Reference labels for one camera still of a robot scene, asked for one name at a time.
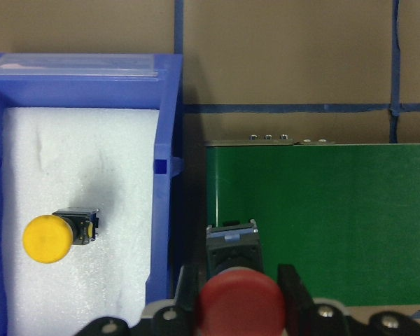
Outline blue bin with foam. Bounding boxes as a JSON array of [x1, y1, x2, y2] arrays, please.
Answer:
[[0, 53, 183, 335]]

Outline green conveyor belt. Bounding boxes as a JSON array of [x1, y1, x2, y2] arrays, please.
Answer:
[[206, 143, 420, 306]]

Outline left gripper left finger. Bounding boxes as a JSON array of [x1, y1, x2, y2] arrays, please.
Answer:
[[174, 264, 199, 335]]

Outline red push button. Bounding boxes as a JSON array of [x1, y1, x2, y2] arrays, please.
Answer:
[[197, 219, 286, 335]]

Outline yellow push button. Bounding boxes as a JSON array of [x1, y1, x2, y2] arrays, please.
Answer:
[[22, 207, 99, 264]]

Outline white foam pad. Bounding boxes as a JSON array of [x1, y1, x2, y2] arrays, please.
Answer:
[[2, 107, 160, 335]]

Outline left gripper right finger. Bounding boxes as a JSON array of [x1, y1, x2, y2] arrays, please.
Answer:
[[277, 264, 314, 335]]

